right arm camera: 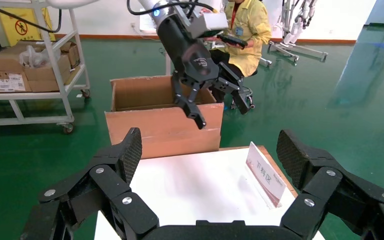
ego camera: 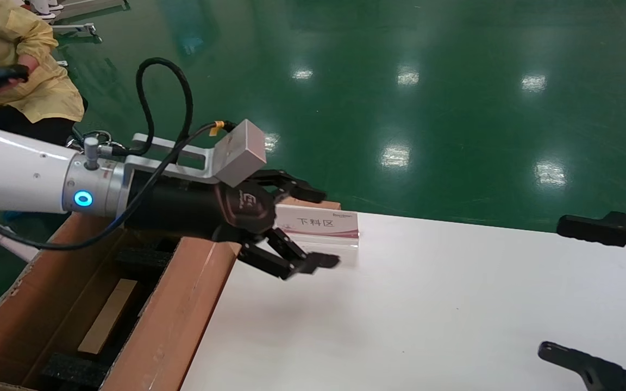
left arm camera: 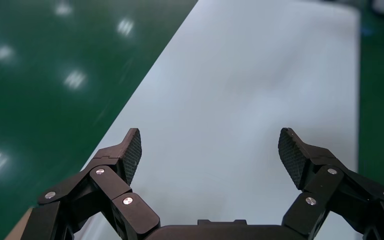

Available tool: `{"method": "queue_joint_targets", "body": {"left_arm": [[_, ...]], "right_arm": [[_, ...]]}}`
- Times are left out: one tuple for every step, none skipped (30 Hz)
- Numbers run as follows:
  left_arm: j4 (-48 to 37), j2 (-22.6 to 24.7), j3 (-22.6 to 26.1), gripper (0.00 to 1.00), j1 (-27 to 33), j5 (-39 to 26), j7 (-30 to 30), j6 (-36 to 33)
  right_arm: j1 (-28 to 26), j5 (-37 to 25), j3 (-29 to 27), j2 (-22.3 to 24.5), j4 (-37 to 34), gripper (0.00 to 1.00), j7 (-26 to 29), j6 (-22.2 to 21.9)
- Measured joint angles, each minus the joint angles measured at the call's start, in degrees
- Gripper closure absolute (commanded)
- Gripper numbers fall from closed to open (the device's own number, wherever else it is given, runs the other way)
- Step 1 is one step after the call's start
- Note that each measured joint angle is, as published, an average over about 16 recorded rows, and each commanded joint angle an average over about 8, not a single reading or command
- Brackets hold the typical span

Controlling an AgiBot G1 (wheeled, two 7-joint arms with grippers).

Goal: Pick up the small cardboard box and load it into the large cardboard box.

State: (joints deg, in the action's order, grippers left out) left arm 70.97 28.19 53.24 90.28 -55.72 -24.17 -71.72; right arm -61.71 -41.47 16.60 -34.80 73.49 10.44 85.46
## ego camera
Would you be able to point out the chrome base swivel stool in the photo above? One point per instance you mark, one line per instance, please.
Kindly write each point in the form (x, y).
(95, 133)

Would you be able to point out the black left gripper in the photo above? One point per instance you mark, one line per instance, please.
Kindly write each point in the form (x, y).
(182, 209)

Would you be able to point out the grey metal equipment frame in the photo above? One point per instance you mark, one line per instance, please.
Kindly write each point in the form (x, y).
(90, 6)

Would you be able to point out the white slanted metal pole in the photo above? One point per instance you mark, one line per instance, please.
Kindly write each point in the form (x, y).
(3, 239)

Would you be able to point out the acrylic sign with red print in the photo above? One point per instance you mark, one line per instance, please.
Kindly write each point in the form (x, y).
(324, 222)

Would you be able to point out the brown wooden board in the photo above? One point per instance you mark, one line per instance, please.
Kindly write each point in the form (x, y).
(318, 205)

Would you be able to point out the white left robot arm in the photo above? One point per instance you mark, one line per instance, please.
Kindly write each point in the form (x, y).
(14, 174)

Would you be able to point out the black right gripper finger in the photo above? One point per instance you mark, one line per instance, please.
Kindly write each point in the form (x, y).
(601, 374)
(590, 228)

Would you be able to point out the person in yellow coat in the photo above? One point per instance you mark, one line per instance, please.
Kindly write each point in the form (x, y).
(47, 92)

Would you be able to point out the large open cardboard box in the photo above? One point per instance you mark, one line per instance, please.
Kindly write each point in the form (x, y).
(182, 304)

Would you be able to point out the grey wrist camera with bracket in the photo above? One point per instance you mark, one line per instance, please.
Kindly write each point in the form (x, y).
(239, 152)

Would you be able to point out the operator bare hand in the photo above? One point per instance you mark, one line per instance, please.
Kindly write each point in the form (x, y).
(29, 62)

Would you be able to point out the small cardboard box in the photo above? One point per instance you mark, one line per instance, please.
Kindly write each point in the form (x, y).
(107, 317)

